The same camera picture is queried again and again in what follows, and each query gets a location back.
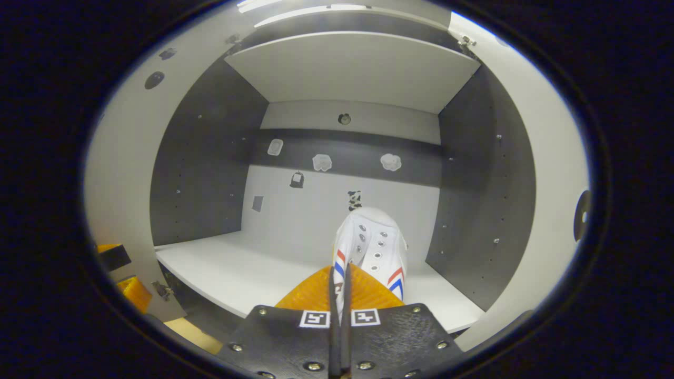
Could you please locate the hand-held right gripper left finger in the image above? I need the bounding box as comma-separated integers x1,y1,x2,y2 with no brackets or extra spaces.
216,266,339,379

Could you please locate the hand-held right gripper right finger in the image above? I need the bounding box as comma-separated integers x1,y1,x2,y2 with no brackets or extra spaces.
340,265,467,379

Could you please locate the white cabinet door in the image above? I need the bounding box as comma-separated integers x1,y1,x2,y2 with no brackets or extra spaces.
448,11,590,351
84,0,253,323

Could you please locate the white striped canvas shoe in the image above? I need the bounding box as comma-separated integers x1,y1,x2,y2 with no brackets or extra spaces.
333,206,409,322

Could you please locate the white shoe cabinet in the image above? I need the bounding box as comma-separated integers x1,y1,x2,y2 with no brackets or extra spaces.
150,0,538,337

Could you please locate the white cabinet shelf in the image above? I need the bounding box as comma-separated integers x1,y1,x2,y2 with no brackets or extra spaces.
225,31,481,115

